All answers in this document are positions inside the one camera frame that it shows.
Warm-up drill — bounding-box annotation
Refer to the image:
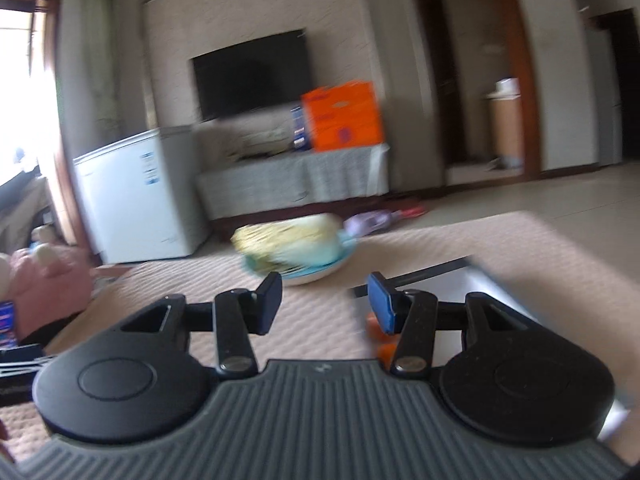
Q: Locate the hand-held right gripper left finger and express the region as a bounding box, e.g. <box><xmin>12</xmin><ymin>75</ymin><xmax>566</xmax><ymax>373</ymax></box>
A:
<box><xmin>119</xmin><ymin>271</ymin><xmax>284</xmax><ymax>380</ymax></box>

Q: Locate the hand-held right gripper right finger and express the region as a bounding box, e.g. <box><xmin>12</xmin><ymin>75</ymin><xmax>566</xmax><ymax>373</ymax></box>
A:
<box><xmin>367</xmin><ymin>271</ymin><xmax>532</xmax><ymax>381</ymax></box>

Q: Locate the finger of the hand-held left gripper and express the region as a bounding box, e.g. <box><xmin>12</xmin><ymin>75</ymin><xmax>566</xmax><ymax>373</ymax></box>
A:
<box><xmin>0</xmin><ymin>344</ymin><xmax>58</xmax><ymax>378</ymax></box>

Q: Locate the round smooth orange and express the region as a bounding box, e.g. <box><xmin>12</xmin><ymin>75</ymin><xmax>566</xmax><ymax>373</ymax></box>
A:
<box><xmin>377</xmin><ymin>342</ymin><xmax>401</xmax><ymax>368</ymax></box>

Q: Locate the grey box with white inside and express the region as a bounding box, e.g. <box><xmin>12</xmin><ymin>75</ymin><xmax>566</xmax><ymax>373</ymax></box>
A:
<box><xmin>350</xmin><ymin>255</ymin><xmax>632</xmax><ymax>443</ymax></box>

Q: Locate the blue printed packet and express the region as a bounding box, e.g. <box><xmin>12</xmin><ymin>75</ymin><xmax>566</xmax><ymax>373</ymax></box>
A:
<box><xmin>0</xmin><ymin>300</ymin><xmax>18</xmax><ymax>348</ymax></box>

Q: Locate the pink quilted tablecloth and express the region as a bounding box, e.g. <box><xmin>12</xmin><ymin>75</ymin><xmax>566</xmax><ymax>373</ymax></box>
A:
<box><xmin>0</xmin><ymin>210</ymin><xmax>640</xmax><ymax>466</ymax></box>

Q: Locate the light blue plate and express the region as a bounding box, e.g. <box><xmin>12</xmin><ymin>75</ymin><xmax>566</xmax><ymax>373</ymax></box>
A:
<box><xmin>242</xmin><ymin>232</ymin><xmax>358</xmax><ymax>287</ymax></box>

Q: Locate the napa cabbage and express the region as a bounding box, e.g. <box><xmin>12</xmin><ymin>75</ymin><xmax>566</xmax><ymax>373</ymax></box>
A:
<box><xmin>232</xmin><ymin>213</ymin><xmax>343</xmax><ymax>273</ymax></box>

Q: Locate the purple toy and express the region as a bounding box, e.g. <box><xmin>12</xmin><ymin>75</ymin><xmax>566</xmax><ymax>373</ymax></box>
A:
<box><xmin>345</xmin><ymin>210</ymin><xmax>401</xmax><ymax>237</ymax></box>

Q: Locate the grey patterned cabinet cloth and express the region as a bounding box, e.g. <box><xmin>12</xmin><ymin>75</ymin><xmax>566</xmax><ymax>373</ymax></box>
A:
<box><xmin>194</xmin><ymin>142</ymin><xmax>391</xmax><ymax>221</ymax></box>

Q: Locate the white chest freezer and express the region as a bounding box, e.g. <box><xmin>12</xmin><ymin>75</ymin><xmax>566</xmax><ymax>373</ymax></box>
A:
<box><xmin>72</xmin><ymin>125</ymin><xmax>208</xmax><ymax>265</ymax></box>

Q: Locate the blue carton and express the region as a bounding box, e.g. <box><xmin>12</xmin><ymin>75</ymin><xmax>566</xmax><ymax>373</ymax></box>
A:
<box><xmin>290</xmin><ymin>105</ymin><xmax>308</xmax><ymax>152</ymax></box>

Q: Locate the orange cardboard box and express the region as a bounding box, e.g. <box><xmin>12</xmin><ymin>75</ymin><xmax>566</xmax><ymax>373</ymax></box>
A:
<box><xmin>301</xmin><ymin>81</ymin><xmax>385</xmax><ymax>153</ymax></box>

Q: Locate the wooden cabinet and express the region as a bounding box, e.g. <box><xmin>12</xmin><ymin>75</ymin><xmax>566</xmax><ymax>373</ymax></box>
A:
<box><xmin>487</xmin><ymin>92</ymin><xmax>526</xmax><ymax>168</ymax></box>

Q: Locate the white roll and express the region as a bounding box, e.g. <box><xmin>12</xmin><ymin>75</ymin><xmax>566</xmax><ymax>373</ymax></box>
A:
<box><xmin>482</xmin><ymin>78</ymin><xmax>521</xmax><ymax>98</ymax></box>

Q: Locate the wooden-framed window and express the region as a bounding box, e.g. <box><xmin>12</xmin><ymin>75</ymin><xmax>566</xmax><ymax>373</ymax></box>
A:
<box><xmin>0</xmin><ymin>0</ymin><xmax>62</xmax><ymax>181</ymax></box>

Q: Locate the grey refrigerator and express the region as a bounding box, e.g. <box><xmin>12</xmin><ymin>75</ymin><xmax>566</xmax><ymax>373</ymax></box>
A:
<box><xmin>585</xmin><ymin>27</ymin><xmax>623</xmax><ymax>166</ymax></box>

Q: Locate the black wall television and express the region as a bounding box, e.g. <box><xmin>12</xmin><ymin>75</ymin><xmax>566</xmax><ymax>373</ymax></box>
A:
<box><xmin>190</xmin><ymin>29</ymin><xmax>315</xmax><ymax>122</ymax></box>

